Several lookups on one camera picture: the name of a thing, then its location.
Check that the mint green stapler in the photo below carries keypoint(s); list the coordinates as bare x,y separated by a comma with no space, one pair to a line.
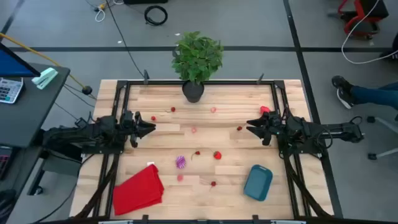
45,77

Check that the green plant in black pot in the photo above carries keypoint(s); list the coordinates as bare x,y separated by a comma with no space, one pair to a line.
197,57

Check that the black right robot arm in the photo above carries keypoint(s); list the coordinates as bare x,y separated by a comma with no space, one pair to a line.
314,130

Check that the person's shoe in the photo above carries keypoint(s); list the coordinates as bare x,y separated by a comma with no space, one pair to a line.
341,82
345,99

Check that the dark desk leg base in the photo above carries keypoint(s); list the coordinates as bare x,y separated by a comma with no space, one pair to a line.
56,165

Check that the teal plastic container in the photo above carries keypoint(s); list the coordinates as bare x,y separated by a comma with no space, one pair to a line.
258,183

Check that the purple white striped toy produce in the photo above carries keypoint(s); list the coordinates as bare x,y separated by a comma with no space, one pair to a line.
180,162

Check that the backlit keyboard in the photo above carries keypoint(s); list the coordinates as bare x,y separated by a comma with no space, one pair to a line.
3,161

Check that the computer monitor blue screen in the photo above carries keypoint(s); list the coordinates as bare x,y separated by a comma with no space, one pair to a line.
12,65

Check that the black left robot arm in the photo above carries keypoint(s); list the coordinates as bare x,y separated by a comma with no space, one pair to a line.
93,130

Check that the dark grey desk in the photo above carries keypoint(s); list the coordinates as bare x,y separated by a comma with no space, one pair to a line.
31,115

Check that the red black cart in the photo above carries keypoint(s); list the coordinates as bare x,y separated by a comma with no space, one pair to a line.
373,9

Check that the pink knitted ball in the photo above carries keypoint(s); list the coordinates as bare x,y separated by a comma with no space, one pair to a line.
213,109
180,178
193,129

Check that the grey calculator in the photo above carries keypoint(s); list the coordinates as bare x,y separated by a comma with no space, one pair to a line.
9,90

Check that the person's leg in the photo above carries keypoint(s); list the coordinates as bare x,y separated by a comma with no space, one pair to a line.
376,95

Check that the red knitted strawberry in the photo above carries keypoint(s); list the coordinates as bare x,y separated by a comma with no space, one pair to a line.
217,155

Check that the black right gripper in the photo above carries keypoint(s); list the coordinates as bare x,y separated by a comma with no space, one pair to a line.
273,124

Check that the white chair base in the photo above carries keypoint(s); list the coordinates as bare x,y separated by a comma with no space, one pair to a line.
372,156

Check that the red folded cloth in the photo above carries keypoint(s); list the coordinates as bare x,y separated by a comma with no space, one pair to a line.
138,193

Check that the black computer mouse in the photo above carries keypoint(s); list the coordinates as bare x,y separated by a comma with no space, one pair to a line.
6,199

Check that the black striped shoe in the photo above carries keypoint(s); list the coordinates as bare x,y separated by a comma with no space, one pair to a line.
394,55

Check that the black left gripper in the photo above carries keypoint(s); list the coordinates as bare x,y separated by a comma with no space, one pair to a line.
129,124

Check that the black metal table frame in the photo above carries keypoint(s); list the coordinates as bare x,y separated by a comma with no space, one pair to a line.
230,83

